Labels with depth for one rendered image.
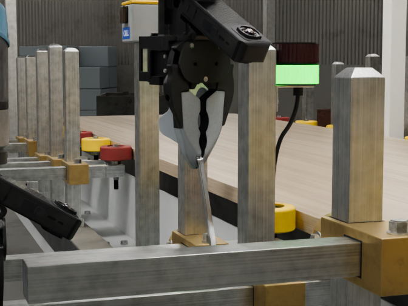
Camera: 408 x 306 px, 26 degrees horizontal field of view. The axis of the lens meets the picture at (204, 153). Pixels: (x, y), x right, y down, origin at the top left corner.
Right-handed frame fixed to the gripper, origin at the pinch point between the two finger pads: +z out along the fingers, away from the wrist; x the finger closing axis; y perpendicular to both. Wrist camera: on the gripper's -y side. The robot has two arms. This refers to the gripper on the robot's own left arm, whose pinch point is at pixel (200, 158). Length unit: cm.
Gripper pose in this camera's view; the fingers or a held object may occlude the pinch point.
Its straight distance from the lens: 100.6
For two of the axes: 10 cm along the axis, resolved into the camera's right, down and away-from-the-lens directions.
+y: -6.3, -1.0, 7.7
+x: -7.8, 0.7, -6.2
